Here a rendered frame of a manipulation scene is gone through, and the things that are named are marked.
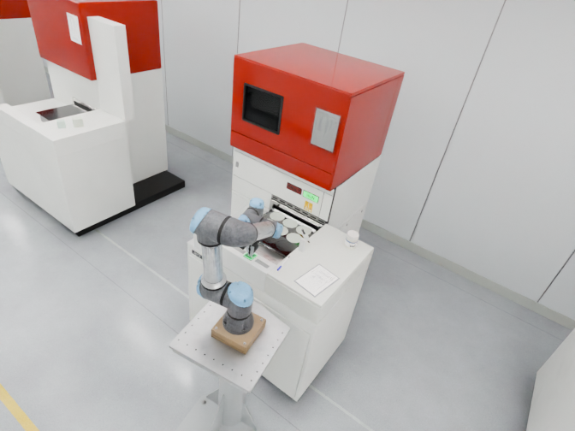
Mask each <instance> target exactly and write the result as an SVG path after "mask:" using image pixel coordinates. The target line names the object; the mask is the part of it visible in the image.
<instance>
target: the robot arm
mask: <svg viewBox="0 0 575 431"><path fill-rule="evenodd" d="M263 213H264V201H263V199H261V198H252V199H251V200H250V203H249V207H248V208H247V209H246V211H245V212H244V213H243V214H242V215H240V217H239V218H238V219H236V218H234V217H232V216H230V215H225V214H223V213H221V212H218V211H216V210H213V209H209V208H206V207H202V208H200V209H199V210H198V211H197V212H196V213H195V214H194V216H193V218H192V220H191V223H190V227H189V229H190V232H191V233H195V234H196V235H197V241H198V242H199V244H200V245H201V248H202V258H203V268H204V273H203V274H202V275H201V276H200V277H199V280H198V282H197V283H198V285H197V286H196V290H197V294H198V295H199V296H200V297H202V298H204V299H208V300H210V301H211V302H214V303H216V304H219V305H221V306H223V307H225V308H227V310H226V312H225V314H224V315H223V318H222V325H223V327H224V328H225V330H226V331H228V332H229V333H231V334H235V335H242V334H246V333H248V332H249V331H250V330H251V329H252V327H253V323H254V317H253V314H252V302H253V290H252V288H251V287H250V286H249V285H248V284H247V283H245V282H243V281H239V282H237V281H235V282H230V281H228V280H227V276H226V275H225V273H224V272H223V267H222V246H223V245H225V246H229V247H240V248H241V249H242V250H244V249H245V248H246V251H247V253H248V255H249V256H250V257H251V256H252V255H254V253H255V252H256V250H257V249H258V248H259V246H258V242H259V241H260V240H261V242H262V241H263V240H264V238H267V237H272V238H275V239H279V238H280V236H281V235H282V230H283V225H282V224H280V223H278V222H275V221H272V220H269V219H266V218H263Z"/></svg>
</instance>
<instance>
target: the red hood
mask: <svg viewBox="0 0 575 431"><path fill-rule="evenodd" d="M404 74H405V72H403V71H400V70H397V69H394V68H389V67H385V66H383V65H380V64H376V63H374V62H368V61H365V60H362V59H358V58H356V57H352V56H347V55H344V54H341V53H338V52H334V51H332V50H326V49H323V48H320V47H316V46H314V45H311V44H306V43H298V44H290V45H284V46H280V47H275V48H269V49H265V50H256V51H251V52H246V53H241V54H236V55H234V75H233V95H232V114H231V134H230V145H232V146H233V147H235V148H237V149H239V150H242V151H244V152H246V153H248V154H250V155H252V156H255V157H257V158H259V159H261V160H263V161H266V162H268V163H270V164H272V165H274V166H276V167H278V168H281V169H283V170H285V171H287V172H289V173H291V174H294V175H296V176H298V177H300V178H301V179H304V180H307V181H309V182H311V183H312V184H315V185H317V186H320V187H322V188H323V189H325V190H328V191H330V192H331V191H332V190H333V189H335V188H336V187H337V186H338V185H340V184H341V183H342V182H344V181H345V180H347V179H348V178H350V177H351V176H352V175H354V174H355V173H357V172H358V171H359V170H360V169H362V168H363V167H364V166H366V165H367V164H368V163H370V162H372V161H373V160H374V159H376V158H377V157H378V156H380V155H381V154H382V149H383V146H384V143H385V139H386V137H387V134H388V129H389V125H390V122H391V120H392V116H393V113H394V108H395V105H396V102H397V99H398V96H399V93H400V88H401V85H402V81H403V79H404V76H405V75H404Z"/></svg>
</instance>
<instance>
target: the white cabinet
mask: <svg viewBox="0 0 575 431"><path fill-rule="evenodd" d="M187 260H188V287H189V316H190V321H191V320H192V319H193V318H194V317H195V316H196V315H197V314H198V313H199V312H200V311H201V310H202V309H203V308H204V307H205V306H206V305H207V304H208V303H209V302H210V300H208V299H204V298H202V297H200V296H199V295H198V294H197V290H196V286H197V285H198V283H197V282H198V280H199V277H200V276H201V275H202V274H203V273H204V268H203V258H202V252H201V251H199V250H197V249H196V248H194V247H193V246H191V245H189V244H187ZM222 267H223V266H222ZM367 269H368V267H367V268H366V269H365V270H364V272H363V273H362V274H361V275H360V276H359V277H358V279H357V280H356V281H355V282H354V283H353V284H352V285H351V286H350V287H349V288H348V289H347V291H346V292H345V293H344V294H343V295H342V296H341V298H340V299H339V300H338V301H337V302H336V304H335V305H334V306H333V307H332V308H331V310H330V311H329V312H328V313H327V314H326V315H325V317H324V318H323V319H322V320H321V321H320V322H319V323H318V324H317V325H316V324H314V323H313V322H311V321H309V320H307V319H306V318H304V317H303V316H302V315H300V314H299V313H297V312H295V311H294V310H292V309H290V308H289V307H287V306H286V305H285V304H283V303H281V302H280V301H278V300H277V299H275V298H273V297H271V296H270V295H269V294H268V293H266V292H262V291H261V290H259V289H258V288H256V287H255V286H253V285H252V284H250V283H249V282H247V281H246V280H243V279H242V278H240V277H239V276H238V275H236V274H235V273H233V272H232V271H230V270H228V269H226V268H225V267H223V272H224V273H225V275H226V276H227V280H228V281H230V282H235V281H237V282H239V281H243V282H245V283H247V284H248V285H249V286H250V287H251V288H252V290H253V301H255V302H257V303H259V304H261V305H262V306H263V307H264V308H265V309H266V310H268V311H269V312H270V313H272V314H273V315H274V316H276V317H277V318H278V319H280V320H281V321H282V322H284V323H285V324H286V325H287V326H289V327H290V331H289V332H288V334H287V336H286V338H285V339H284V340H283V341H282V343H281V345H280V347H279V348H278V350H277V352H276V354H275V355H274V356H273V357H272V359H271V361H270V363H269V364H268V366H267V367H266V369H265V371H264V372H263V373H262V376H263V377H265V378H266V379H267V380H269V381H270V382H271V383H273V384H274V385H275V386H277V387H278V388H280V389H281V390H282V391H283V392H284V393H286V394H287V395H288V396H289V397H291V398H292V399H294V400H295V401H298V400H299V398H300V397H301V395H302V394H303V393H304V392H305V390H306V389H307V387H308V386H310V384H311V383H312V381H313V380H314V379H315V377H316V376H317V374H318V373H319V372H320V370H321V369H322V368H323V366H324V365H325V364H326V363H327V362H328V360H329V359H330V357H331V356H332V355H333V353H334V352H335V350H336V349H337V348H338V346H339V345H340V344H341V342H342V341H343V340H344V339H345V336H346V333H347V329H348V326H349V323H350V321H351V318H352V315H353V311H354V308H355V305H356V303H357V300H358V297H359V293H360V290H361V287H362V285H363V282H364V279H365V275H366V272H367Z"/></svg>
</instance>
